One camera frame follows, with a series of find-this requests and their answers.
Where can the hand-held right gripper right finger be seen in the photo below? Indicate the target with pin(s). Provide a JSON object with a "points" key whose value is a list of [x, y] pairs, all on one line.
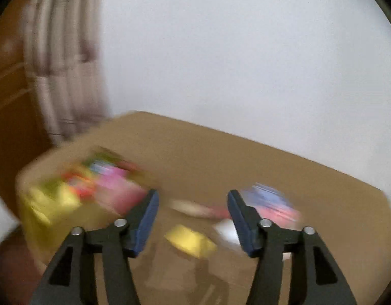
{"points": [[239, 222]]}

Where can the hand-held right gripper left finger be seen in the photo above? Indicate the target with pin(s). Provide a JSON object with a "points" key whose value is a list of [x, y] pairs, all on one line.
{"points": [[146, 222]]}

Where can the white flat piece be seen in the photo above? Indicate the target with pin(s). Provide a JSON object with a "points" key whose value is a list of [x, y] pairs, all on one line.
{"points": [[228, 232]]}

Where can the blue and red packet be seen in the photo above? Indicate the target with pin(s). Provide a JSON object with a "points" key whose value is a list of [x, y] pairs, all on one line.
{"points": [[271, 205]]}

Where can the white and red packet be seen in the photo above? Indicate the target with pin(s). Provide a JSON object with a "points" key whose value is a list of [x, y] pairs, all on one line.
{"points": [[198, 209]]}

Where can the yellow block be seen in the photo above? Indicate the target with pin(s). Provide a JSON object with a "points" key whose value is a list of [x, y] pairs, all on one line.
{"points": [[189, 240]]}

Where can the yellow box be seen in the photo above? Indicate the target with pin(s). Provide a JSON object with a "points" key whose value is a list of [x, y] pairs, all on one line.
{"points": [[46, 209]]}

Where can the wooden door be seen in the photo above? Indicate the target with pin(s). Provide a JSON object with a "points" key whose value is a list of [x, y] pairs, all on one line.
{"points": [[14, 101]]}

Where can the striped curtain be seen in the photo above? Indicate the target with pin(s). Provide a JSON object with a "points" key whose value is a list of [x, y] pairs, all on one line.
{"points": [[63, 57]]}

